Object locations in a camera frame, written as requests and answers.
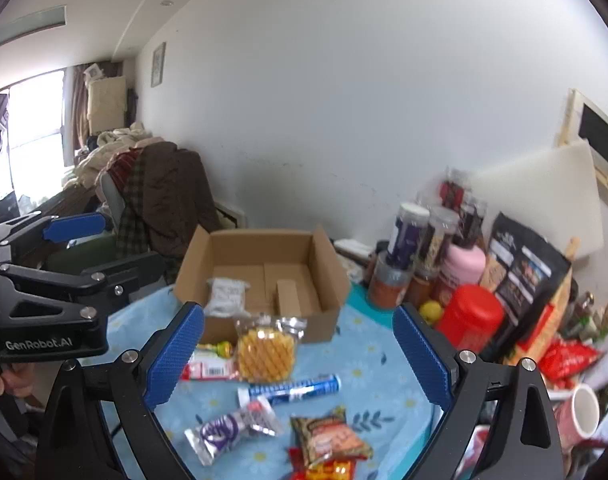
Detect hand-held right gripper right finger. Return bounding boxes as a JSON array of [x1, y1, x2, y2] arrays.
[[391, 302, 565, 480]]

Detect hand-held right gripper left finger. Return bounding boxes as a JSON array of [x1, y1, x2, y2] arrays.
[[34, 302, 206, 480]]

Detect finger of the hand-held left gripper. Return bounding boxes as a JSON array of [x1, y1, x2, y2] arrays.
[[0, 211, 109, 249], [79, 252, 168, 317]]

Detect red white packet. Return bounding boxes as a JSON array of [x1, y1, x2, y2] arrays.
[[181, 357, 240, 382]]

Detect green yellow lollipop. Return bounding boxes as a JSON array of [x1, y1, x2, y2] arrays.
[[196, 341, 234, 358]]

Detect white snack packet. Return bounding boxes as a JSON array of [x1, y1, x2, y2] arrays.
[[205, 277, 250, 318]]

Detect clear waffle packet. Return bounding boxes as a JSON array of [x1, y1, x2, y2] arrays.
[[234, 314, 307, 383]]

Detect purple silver snack packet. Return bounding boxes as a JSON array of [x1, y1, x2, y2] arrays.
[[185, 396, 284, 467]]

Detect brown cardboard box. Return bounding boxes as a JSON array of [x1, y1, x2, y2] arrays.
[[174, 225, 352, 345]]

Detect orange snack packet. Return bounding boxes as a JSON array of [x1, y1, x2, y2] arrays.
[[290, 406, 374, 470]]

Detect blue white tube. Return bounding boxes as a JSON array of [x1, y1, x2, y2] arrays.
[[237, 374, 342, 407]]

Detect red yellow snack packet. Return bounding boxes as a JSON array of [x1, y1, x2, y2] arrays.
[[288, 447, 357, 480]]

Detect person's left hand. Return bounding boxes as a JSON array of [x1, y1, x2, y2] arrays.
[[0, 361, 36, 399]]

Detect dark sofa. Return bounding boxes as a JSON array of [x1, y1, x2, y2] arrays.
[[44, 232, 120, 276]]

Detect checked cloth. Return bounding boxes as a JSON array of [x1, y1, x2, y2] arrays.
[[116, 150, 150, 261]]

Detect red plastic canister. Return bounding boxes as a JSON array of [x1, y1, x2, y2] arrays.
[[436, 284, 505, 356]]

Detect blue floral tablecloth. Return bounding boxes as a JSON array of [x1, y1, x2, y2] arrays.
[[81, 285, 485, 480]]

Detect small jar brown contents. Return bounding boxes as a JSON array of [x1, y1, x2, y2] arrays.
[[409, 267, 442, 306]]

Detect wide jar orange contents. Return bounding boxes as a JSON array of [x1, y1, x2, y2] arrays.
[[368, 252, 415, 308]]

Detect pile of beige clothes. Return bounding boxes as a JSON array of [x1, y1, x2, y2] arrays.
[[74, 121, 155, 186]]

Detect brown jacket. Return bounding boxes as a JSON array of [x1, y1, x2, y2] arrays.
[[134, 141, 222, 261]]

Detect pink bottle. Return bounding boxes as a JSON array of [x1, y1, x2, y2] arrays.
[[436, 242, 486, 306]]

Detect orange patterned packet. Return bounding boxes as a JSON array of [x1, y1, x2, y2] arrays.
[[504, 305, 560, 366]]

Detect window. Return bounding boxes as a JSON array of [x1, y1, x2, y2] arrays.
[[6, 70, 67, 196]]

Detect brown curtain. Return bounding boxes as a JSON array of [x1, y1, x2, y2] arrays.
[[63, 65, 92, 168]]

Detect clear jar of nuts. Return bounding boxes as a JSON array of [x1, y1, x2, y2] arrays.
[[415, 206, 460, 268]]

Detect clear jar purple label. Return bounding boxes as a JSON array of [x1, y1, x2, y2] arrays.
[[386, 202, 430, 268]]

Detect beige storage box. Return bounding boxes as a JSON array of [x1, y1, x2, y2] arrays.
[[86, 75, 127, 136]]

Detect white flat box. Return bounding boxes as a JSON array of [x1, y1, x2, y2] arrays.
[[334, 239, 375, 266]]

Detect black stand-up pouch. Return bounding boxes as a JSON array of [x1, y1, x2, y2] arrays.
[[476, 212, 572, 361]]

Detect red crinkled packet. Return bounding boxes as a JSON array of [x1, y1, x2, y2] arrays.
[[536, 337, 602, 391]]

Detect clear jar dark label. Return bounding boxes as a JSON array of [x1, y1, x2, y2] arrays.
[[456, 195, 487, 251]]

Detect pink white mug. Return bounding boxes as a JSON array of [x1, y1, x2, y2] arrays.
[[551, 382, 601, 453]]

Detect clear jar red label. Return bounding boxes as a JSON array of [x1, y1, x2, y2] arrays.
[[439, 167, 472, 211]]

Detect white foam board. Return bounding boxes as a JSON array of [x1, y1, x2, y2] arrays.
[[471, 140, 605, 261]]

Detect framed blackboard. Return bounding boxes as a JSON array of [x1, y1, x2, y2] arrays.
[[556, 89, 608, 208]]

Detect framed wall picture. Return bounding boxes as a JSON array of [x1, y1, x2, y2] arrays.
[[151, 41, 166, 87]]

